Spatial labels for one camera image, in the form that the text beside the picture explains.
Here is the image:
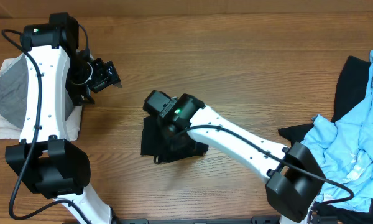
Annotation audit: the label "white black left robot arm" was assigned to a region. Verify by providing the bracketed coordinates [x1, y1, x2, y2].
[5, 12, 121, 223]

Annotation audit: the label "black garment in pile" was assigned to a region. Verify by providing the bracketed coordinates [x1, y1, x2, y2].
[278, 56, 373, 224]

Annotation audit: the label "white folded cloth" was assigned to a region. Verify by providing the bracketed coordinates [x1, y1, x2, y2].
[0, 55, 83, 141]

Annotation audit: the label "black t-shirt with white logo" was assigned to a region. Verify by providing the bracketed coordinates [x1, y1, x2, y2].
[140, 114, 210, 165]

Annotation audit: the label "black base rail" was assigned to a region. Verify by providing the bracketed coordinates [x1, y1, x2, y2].
[114, 215, 280, 224]

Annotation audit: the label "grey folded shorts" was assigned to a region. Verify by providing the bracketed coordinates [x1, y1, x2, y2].
[0, 55, 75, 130]

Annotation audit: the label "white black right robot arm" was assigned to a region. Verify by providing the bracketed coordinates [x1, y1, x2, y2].
[144, 91, 324, 223]

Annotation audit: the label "light blue garment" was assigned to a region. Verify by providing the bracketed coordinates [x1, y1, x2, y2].
[302, 49, 373, 212]

